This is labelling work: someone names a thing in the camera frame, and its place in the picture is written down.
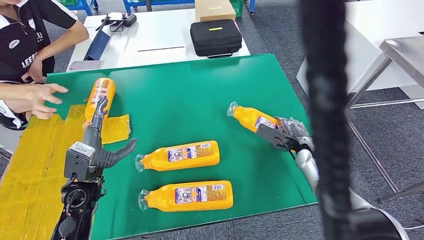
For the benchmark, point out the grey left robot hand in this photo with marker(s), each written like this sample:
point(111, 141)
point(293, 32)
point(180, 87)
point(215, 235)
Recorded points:
point(94, 145)

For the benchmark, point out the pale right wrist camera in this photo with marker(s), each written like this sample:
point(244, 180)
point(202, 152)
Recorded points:
point(268, 136)

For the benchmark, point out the thin black strip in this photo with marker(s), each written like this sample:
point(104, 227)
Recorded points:
point(161, 49)

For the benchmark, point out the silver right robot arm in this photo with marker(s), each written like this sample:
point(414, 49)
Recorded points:
point(306, 165)

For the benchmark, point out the person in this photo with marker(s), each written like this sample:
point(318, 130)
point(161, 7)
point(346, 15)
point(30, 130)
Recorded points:
point(20, 36)

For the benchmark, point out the black zip carry case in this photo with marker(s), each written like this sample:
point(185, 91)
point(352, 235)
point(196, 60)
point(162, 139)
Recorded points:
point(215, 39)

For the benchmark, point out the person's right hand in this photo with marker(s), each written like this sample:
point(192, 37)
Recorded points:
point(44, 97)

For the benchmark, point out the stainless steel table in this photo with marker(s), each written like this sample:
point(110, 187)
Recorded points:
point(404, 53)

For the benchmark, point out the orange plastic bottle clear cap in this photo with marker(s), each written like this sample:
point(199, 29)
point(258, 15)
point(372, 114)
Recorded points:
point(101, 86)
point(192, 196)
point(248, 117)
point(185, 156)

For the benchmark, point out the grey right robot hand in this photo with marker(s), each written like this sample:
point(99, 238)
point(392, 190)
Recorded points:
point(296, 132)

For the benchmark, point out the yellow tape covering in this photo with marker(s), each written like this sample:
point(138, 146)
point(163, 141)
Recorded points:
point(30, 172)

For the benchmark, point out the black handheld device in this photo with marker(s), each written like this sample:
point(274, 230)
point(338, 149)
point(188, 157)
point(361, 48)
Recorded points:
point(128, 19)

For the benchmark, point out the white panel table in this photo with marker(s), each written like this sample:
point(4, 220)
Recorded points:
point(381, 20)

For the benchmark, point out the navy blue folder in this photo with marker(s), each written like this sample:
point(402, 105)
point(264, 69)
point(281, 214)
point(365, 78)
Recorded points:
point(97, 46)

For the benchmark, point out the person's left hand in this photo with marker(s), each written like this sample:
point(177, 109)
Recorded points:
point(34, 71)

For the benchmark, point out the blue metal rack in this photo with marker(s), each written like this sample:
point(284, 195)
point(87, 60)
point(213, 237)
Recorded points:
point(82, 4)
point(127, 5)

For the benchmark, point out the green table mat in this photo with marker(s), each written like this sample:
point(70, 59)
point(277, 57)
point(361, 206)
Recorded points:
point(185, 92)

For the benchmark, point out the grey smartphone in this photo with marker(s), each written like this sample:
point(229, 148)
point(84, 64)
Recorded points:
point(86, 65)

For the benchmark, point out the green plastic crate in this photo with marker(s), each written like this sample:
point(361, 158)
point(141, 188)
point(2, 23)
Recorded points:
point(237, 7)

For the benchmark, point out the brown cardboard box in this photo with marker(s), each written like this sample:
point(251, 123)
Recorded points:
point(213, 10)

